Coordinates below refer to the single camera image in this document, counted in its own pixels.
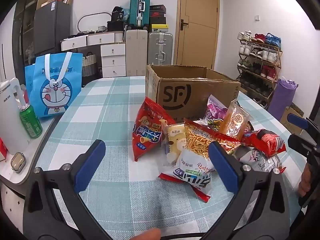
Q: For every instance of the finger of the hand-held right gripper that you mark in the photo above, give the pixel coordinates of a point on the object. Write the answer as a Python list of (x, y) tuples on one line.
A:
[(298, 143), (297, 121)]

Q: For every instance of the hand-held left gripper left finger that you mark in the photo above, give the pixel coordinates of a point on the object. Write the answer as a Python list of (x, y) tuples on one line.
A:
[(90, 165)]

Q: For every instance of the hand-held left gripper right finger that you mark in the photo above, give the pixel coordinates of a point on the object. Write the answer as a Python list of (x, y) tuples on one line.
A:
[(225, 166)]

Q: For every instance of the red gridded snack packet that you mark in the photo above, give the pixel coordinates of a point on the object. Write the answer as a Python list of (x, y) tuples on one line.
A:
[(267, 140)]

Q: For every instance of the white black-print snack bag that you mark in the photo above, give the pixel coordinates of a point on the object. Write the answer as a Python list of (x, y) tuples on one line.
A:
[(260, 161)]

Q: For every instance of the orange noodle snack bag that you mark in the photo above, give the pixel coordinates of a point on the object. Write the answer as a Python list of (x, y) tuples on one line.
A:
[(197, 140)]

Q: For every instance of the orange clear snack packet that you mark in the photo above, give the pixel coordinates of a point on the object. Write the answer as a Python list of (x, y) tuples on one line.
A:
[(235, 120)]

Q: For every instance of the purple snack packet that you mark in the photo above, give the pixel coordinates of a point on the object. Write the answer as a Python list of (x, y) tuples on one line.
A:
[(215, 110)]

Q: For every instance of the yellow cake packet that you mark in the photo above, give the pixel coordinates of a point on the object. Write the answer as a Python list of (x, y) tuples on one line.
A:
[(175, 137)]

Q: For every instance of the red triangular snack bag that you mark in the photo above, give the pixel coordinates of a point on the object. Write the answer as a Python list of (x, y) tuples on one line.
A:
[(147, 135)]

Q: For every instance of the brown cardboard box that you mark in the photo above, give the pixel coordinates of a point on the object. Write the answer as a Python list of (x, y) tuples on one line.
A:
[(175, 92)]

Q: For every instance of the person's right hand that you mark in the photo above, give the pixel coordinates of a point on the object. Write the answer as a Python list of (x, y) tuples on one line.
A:
[(305, 181)]

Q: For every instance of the person's left hand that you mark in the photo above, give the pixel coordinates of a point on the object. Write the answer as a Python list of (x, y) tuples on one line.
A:
[(147, 234)]

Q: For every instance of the printed cardboard floor box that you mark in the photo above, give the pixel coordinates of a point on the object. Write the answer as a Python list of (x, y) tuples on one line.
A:
[(291, 118)]

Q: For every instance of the purple rolled mat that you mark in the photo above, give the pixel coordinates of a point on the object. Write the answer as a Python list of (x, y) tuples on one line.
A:
[(282, 97)]

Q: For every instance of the white side cabinet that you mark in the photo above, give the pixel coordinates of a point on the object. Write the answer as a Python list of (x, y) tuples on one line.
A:
[(37, 145)]

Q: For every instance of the wooden shoe rack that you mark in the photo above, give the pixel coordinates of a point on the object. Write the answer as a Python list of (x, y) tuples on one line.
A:
[(279, 62)]

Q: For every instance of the checkered teal tablecloth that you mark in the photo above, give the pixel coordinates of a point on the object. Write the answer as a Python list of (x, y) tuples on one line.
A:
[(112, 105)]

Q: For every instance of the beige earbuds case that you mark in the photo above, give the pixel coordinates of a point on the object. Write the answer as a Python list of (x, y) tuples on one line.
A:
[(18, 162)]

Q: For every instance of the green drink can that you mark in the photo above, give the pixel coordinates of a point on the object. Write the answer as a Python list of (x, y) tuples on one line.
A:
[(31, 122)]

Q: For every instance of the group of assorted shoes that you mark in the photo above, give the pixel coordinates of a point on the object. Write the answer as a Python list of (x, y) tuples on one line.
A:
[(260, 55)]

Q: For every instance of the blue cartoon tote bag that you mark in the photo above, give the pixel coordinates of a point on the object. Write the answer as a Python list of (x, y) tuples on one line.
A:
[(55, 90)]

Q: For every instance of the red and white box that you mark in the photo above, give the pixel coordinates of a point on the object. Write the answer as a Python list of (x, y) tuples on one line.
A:
[(2, 150)]

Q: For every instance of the white electric kettle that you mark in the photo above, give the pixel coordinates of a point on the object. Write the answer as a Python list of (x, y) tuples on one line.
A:
[(11, 115)]

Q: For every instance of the woven laundry basket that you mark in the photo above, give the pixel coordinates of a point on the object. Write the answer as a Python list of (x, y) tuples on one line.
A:
[(89, 65)]

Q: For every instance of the white drawer desk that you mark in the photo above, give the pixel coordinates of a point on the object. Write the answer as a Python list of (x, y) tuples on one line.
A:
[(112, 57)]

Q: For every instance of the beige suitcase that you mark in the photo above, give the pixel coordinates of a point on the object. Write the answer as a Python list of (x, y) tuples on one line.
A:
[(136, 52)]

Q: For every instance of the silver suitcase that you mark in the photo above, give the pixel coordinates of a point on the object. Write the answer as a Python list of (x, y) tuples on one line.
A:
[(160, 47)]

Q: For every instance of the small white basket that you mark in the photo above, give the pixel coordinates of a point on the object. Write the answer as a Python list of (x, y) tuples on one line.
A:
[(101, 28)]

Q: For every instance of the wooden door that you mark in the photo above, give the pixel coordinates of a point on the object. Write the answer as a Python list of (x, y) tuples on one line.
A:
[(197, 25)]

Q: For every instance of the black glass cabinet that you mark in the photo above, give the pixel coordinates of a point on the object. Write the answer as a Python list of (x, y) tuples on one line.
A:
[(23, 37)]

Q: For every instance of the dark grey fridge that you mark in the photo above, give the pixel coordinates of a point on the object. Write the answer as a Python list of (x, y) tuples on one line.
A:
[(50, 25)]

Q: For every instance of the yellow and black box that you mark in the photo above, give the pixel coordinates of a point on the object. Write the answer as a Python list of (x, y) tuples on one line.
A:
[(160, 28)]

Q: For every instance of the black bag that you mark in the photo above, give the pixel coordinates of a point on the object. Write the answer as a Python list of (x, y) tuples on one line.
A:
[(117, 13)]

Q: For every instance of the teal suitcase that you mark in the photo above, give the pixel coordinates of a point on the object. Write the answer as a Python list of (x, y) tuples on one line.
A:
[(136, 10)]

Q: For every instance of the stack of black shoe boxes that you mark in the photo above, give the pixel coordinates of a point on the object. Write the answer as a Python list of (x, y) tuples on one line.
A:
[(157, 15)]

